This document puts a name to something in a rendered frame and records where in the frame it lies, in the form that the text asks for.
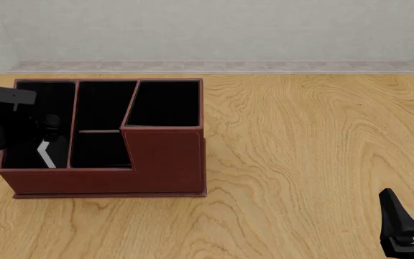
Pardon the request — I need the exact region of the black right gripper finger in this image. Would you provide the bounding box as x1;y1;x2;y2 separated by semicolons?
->
378;188;414;239

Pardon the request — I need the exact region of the red-brown desk caddy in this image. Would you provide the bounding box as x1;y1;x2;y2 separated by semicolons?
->
0;78;208;200

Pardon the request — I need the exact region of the small flat plate on stalk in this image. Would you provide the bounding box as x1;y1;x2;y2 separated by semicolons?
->
0;83;38;112

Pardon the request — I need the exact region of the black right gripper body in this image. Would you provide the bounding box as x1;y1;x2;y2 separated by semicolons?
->
379;234;414;259

